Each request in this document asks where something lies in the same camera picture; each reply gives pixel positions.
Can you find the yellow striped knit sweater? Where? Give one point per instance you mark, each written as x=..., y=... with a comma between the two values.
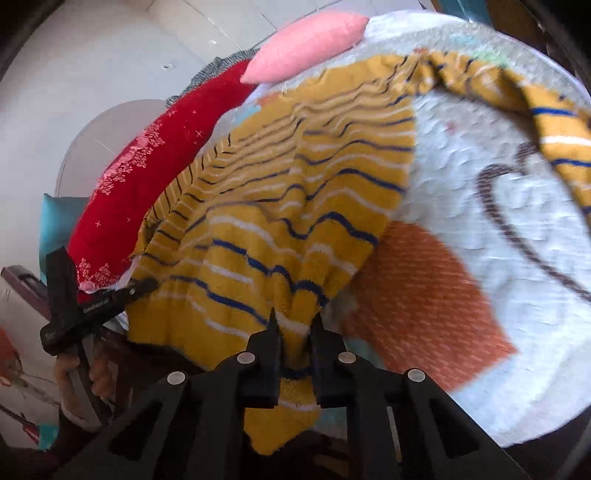
x=293, y=214

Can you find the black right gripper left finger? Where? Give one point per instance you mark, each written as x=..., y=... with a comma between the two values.
x=189, y=429

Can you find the teal cushion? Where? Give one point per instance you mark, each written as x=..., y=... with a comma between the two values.
x=59, y=216

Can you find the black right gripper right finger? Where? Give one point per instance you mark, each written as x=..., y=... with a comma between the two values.
x=400, y=425

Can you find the heart-patterned white bed blanket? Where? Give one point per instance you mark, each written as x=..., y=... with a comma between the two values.
x=479, y=186

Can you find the pink pillow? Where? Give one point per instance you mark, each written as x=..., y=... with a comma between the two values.
x=304, y=44

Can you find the grey knit cloth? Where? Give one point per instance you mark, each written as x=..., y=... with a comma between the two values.
x=212, y=70

